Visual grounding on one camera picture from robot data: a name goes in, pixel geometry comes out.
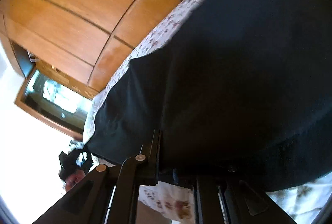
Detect black embroidered pants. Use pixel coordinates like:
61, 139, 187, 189
86, 0, 331, 192

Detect person's right hand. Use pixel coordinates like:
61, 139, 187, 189
65, 169, 85, 192

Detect floral bedspread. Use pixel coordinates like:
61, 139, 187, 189
83, 0, 331, 223

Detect white clothes hanger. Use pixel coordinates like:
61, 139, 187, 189
27, 50, 40, 63

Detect wooden wardrobe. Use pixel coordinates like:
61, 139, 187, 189
0, 0, 263, 100

